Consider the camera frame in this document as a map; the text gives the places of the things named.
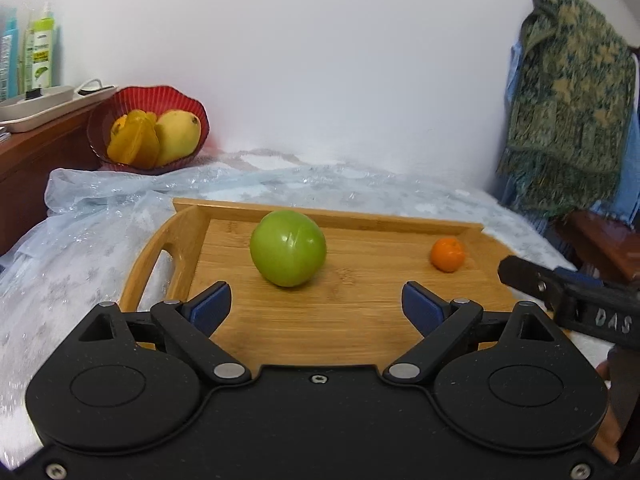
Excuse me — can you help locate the pale clear bottle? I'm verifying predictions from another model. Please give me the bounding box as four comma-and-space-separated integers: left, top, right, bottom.
19, 6, 31, 96

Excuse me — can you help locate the green patterned shawl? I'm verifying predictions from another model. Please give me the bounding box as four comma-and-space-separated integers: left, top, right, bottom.
496, 0, 639, 218

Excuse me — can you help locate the yellow mango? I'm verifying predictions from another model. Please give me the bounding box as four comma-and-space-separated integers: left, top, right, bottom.
154, 110, 202, 167

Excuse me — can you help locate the white plastic tray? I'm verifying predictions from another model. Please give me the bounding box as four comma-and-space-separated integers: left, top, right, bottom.
0, 85, 76, 133

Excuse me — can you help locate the red ribbed bowl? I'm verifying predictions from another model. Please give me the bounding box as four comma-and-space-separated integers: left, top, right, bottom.
87, 86, 210, 176

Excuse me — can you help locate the wooden serving tray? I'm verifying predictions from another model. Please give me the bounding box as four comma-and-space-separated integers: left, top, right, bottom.
119, 198, 556, 378

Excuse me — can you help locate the small orange mandarin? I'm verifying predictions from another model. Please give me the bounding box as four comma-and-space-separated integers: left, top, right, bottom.
430, 237, 466, 273

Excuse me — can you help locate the green round fruit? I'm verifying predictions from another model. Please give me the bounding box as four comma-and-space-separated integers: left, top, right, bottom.
250, 210, 327, 288

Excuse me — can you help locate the person's right hand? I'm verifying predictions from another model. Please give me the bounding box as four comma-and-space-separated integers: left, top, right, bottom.
592, 349, 627, 465

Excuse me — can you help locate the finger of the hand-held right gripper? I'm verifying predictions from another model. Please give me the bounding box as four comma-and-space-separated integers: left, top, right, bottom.
498, 255, 603, 311

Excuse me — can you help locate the brown wooden cabinet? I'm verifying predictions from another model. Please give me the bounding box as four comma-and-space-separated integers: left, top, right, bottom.
0, 95, 108, 257

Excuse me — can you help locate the teal spray bottle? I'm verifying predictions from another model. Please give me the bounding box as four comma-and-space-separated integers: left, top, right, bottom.
0, 7, 20, 102

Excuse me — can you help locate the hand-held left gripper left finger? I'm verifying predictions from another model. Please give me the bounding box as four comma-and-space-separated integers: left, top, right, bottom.
65, 281, 252, 387

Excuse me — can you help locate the dark wooden chair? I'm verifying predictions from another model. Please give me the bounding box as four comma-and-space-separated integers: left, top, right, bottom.
554, 210, 640, 286

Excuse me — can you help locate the yellow starfruit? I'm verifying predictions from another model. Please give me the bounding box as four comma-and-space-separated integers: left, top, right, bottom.
107, 112, 161, 168

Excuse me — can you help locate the green spray bottle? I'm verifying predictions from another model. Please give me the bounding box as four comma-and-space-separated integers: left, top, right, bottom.
26, 2, 55, 93

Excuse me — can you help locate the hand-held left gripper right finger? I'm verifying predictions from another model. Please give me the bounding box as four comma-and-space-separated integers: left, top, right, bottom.
382, 281, 571, 387

